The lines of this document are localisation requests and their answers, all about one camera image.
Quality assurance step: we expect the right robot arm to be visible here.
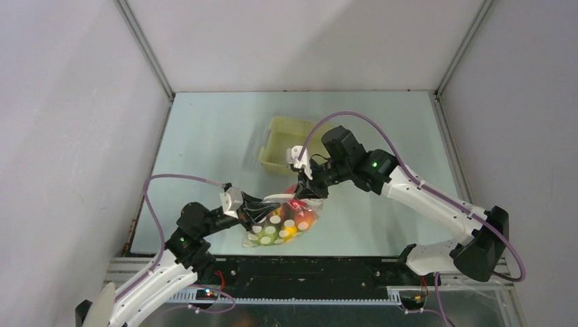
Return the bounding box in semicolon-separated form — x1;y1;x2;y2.
286;126;509;285

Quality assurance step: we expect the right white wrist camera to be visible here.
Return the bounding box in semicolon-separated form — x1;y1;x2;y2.
286;146;313;180

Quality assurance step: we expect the orange peach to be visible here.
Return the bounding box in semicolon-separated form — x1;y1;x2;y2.
294;211;318;231

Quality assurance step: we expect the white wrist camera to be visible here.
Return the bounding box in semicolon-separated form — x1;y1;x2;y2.
219;183;244;219
286;146;313;180

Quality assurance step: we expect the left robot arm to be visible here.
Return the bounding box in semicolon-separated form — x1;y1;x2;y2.
75;188;289;326

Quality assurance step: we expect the clear zip top bag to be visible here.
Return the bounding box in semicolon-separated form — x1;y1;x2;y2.
243;192;324;247

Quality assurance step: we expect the red bell pepper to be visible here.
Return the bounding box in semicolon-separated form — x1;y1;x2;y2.
283;184;311;210

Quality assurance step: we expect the small circuit board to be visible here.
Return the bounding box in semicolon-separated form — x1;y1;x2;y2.
195;288;220;301

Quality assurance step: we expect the cream perforated plastic basket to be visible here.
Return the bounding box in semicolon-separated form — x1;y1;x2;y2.
258;116;317;176

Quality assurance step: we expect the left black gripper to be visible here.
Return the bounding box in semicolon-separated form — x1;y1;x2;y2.
198;190;279;237

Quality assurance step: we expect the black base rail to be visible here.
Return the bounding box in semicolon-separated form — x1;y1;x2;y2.
198;255;434;301

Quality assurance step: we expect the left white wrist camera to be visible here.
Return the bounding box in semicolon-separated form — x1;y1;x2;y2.
219;183;244;219

